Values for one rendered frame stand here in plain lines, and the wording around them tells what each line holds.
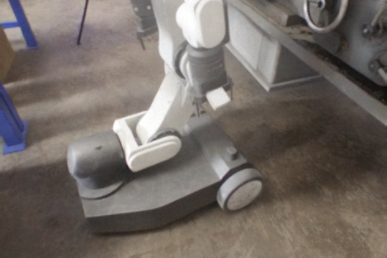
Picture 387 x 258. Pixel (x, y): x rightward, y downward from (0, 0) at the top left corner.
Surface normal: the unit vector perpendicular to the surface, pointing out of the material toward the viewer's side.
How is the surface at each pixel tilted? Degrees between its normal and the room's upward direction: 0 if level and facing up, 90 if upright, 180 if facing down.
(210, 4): 90
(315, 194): 0
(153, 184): 0
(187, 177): 0
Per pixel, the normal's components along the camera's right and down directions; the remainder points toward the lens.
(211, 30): 0.47, 0.58
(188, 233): 0.01, -0.76
